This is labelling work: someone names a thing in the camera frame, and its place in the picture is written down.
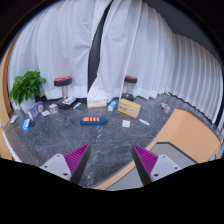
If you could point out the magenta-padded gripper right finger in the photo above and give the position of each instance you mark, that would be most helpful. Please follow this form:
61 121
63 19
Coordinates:
165 166

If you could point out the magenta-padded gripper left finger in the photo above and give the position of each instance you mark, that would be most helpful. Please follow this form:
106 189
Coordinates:
55 165

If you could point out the small blue box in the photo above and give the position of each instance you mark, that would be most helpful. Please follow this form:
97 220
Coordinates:
26 125

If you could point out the small white tube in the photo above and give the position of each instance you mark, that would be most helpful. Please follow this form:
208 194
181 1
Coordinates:
144 122

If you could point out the small white packet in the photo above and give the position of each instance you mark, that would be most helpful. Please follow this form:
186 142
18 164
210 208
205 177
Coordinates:
46 113

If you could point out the clear blister pack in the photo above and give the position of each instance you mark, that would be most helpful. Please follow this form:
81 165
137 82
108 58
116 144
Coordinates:
53 110

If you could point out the small purple bottle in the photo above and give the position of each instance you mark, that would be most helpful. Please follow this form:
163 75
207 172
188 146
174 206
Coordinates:
166 109

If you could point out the blue power strip orange sockets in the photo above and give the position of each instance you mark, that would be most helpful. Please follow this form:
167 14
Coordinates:
92 122

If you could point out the purple box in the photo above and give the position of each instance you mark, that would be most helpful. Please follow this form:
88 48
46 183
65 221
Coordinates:
35 111

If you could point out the small white card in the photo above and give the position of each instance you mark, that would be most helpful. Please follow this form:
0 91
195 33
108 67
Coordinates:
52 105

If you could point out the small white box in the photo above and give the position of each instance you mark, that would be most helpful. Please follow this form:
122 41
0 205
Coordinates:
14 119

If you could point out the small white sachet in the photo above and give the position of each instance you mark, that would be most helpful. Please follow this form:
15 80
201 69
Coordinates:
163 104

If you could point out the white green tube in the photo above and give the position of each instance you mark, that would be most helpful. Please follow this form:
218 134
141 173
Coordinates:
77 106

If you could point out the flat white blue box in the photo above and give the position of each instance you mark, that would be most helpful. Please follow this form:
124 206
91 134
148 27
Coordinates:
69 101

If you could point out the yellow tea box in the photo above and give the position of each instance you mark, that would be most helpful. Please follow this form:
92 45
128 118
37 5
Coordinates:
129 108

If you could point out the white orange medicine box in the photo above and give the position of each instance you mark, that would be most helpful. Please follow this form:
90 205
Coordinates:
97 102

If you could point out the small blue white carton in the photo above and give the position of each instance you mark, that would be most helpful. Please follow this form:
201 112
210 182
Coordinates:
112 106

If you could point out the green potted plant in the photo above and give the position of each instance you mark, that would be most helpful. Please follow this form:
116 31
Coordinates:
27 86

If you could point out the black stool red seat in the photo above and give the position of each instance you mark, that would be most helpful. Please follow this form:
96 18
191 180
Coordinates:
62 81
130 79

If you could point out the white curtain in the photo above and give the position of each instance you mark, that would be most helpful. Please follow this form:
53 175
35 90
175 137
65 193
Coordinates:
60 40
150 50

